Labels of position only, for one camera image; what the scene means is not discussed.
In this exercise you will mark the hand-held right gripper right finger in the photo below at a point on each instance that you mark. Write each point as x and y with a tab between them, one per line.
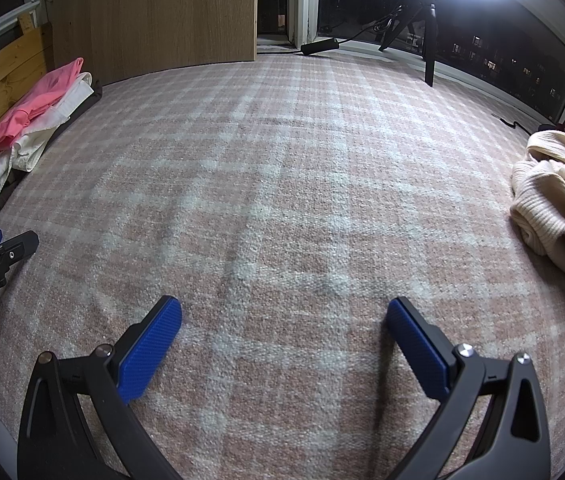
417	350

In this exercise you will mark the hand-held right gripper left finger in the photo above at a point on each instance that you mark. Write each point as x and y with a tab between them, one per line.
150	350

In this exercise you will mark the cream knit sweater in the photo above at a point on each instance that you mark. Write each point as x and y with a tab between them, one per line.
552	200

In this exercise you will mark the white garment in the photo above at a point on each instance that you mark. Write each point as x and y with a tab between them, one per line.
37	145

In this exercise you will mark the pink plaid blanket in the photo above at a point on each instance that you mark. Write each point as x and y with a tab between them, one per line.
282	185

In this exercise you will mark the wooden cabinet panel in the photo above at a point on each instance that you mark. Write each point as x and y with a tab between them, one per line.
152	10

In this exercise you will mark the black tripod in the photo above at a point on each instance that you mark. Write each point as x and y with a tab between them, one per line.
430	55

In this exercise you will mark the black power strip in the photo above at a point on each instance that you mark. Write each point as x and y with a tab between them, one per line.
318	46

